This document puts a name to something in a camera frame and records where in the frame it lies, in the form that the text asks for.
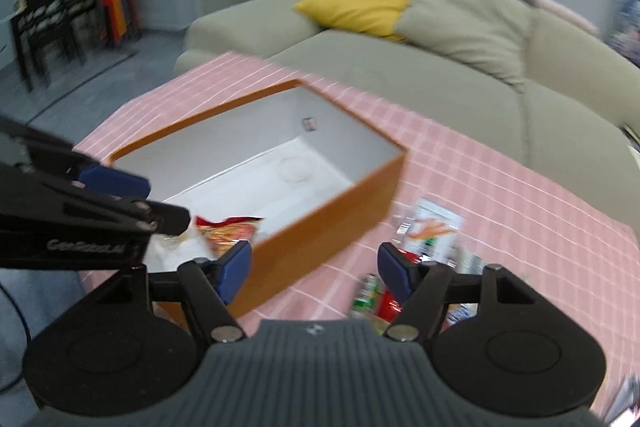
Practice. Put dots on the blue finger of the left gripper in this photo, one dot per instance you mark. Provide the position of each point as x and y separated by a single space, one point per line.
157 217
110 181

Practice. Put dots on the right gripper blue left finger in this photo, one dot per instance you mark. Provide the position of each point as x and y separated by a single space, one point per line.
232 269

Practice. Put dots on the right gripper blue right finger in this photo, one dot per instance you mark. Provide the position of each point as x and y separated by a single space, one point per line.
399 273

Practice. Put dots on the green candy roll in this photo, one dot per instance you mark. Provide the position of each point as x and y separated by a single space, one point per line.
365 301

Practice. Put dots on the orange red chip bag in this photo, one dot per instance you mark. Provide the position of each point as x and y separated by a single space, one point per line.
221 236

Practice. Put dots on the white breadstick snack packet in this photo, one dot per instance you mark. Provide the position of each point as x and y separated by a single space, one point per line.
429 231

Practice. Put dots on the white beige snack bag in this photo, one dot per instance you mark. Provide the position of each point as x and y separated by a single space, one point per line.
466 289

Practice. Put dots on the pink checkered tablecloth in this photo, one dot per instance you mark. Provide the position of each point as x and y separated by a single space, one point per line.
585 262

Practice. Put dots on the orange cardboard box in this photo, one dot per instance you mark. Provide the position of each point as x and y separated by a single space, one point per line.
315 175

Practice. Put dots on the dark chair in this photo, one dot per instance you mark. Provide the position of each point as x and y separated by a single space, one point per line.
40 23

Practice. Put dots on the beige sofa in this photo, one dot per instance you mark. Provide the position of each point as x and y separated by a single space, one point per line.
565 120

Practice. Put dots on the beige cushion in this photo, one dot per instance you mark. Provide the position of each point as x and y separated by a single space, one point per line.
488 35

